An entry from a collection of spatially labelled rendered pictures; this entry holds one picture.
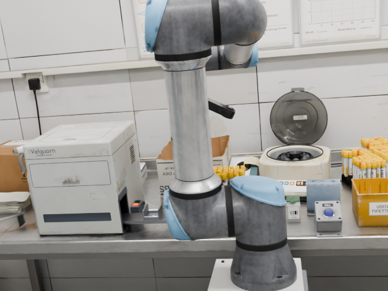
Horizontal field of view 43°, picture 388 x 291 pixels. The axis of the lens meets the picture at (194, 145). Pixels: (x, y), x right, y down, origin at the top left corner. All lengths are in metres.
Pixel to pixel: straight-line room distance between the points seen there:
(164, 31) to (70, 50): 1.22
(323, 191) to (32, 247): 0.91
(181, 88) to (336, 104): 1.12
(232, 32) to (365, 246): 0.76
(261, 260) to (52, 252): 0.74
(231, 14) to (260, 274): 0.55
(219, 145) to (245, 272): 0.95
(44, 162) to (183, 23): 0.76
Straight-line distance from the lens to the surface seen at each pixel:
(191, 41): 0.96
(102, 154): 1.48
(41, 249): 1.64
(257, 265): 1.11
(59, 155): 1.53
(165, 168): 1.76
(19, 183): 2.03
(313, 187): 1.56
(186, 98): 0.99
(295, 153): 1.79
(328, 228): 1.46
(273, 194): 1.07
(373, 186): 1.61
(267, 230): 1.09
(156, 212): 1.58
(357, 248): 1.47
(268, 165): 1.71
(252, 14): 0.99
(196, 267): 2.30
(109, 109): 2.13
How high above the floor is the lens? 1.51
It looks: 15 degrees down
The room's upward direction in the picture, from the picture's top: 6 degrees counter-clockwise
